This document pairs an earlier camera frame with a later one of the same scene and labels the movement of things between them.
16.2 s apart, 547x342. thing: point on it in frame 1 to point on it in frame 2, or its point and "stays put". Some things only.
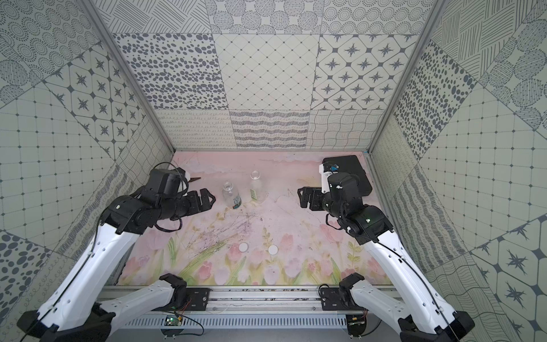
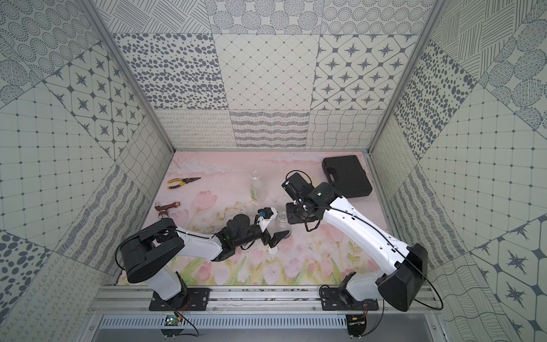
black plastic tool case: (351, 164) stays put
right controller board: (356, 324) stays put
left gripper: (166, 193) to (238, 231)
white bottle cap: (273, 249) stays put
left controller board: (172, 320) stays put
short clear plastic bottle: (230, 197) to (283, 225)
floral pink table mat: (255, 234) stays put
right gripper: (305, 198) to (292, 217)
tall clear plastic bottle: (257, 194) stays put
